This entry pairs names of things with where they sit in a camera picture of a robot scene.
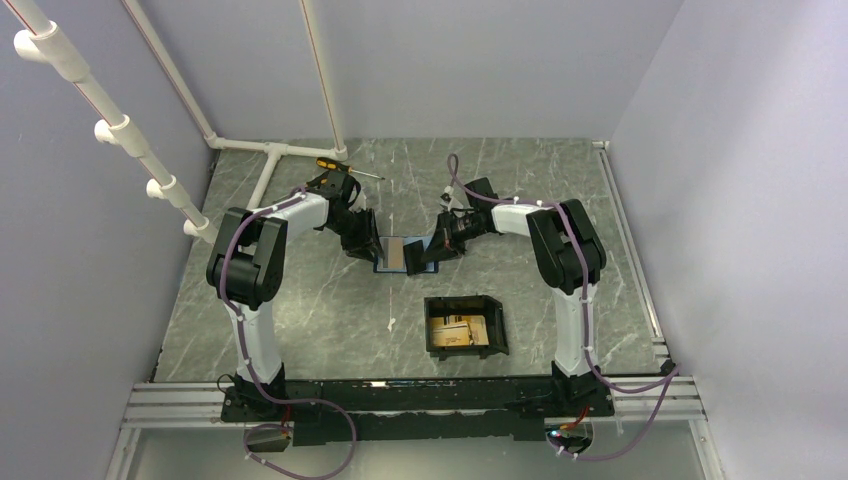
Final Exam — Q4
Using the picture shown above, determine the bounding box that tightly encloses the yellow black screwdriver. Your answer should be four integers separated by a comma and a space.
315, 157, 385, 180
290, 171, 329, 195

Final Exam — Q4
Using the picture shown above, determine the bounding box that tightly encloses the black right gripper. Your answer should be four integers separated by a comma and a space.
421, 211, 486, 264

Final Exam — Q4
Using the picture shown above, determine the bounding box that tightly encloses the blue leather card holder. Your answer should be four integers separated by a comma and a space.
373, 236, 439, 276

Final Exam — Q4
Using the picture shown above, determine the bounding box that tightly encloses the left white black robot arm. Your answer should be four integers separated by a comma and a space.
206, 171, 383, 420

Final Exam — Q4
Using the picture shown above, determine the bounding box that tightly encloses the gold card in holder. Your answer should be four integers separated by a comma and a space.
379, 237, 405, 271

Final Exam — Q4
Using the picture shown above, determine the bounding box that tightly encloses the white pvc pipe frame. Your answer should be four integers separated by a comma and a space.
4, 1, 348, 244

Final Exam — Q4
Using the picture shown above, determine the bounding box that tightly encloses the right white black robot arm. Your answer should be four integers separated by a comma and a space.
412, 177, 607, 415

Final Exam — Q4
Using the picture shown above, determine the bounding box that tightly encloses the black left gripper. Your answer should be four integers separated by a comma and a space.
328, 208, 385, 263

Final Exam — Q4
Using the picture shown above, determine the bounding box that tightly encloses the aluminium rail frame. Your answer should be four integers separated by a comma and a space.
123, 169, 703, 461

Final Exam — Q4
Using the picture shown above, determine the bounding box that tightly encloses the black plastic card tray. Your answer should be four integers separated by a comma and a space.
424, 295, 510, 361

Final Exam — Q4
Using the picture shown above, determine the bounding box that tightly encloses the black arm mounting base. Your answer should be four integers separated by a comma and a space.
220, 374, 615, 446

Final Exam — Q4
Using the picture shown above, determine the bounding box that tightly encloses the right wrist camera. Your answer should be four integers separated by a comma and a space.
440, 186, 465, 212

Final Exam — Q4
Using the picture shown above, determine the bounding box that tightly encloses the black credit card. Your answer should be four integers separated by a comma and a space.
403, 240, 427, 276

